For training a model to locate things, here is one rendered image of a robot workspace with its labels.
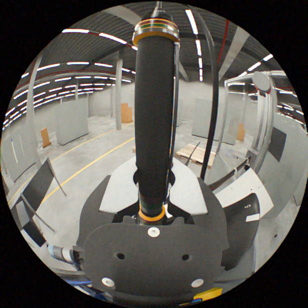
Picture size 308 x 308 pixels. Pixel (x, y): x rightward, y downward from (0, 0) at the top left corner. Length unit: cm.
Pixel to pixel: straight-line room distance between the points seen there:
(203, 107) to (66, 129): 716
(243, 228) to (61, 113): 627
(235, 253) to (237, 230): 6
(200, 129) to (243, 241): 563
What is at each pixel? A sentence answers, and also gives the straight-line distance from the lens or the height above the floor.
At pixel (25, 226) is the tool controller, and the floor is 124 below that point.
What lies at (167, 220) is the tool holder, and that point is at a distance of 21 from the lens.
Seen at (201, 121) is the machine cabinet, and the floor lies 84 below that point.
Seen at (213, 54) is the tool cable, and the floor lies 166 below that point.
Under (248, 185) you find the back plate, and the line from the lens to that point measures 53.
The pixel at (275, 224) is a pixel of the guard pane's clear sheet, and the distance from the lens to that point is 79.
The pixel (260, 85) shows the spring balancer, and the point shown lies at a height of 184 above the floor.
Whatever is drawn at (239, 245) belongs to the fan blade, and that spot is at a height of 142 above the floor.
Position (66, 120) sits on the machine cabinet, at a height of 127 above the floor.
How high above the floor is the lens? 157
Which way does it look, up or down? 28 degrees down
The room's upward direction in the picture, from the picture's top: 2 degrees clockwise
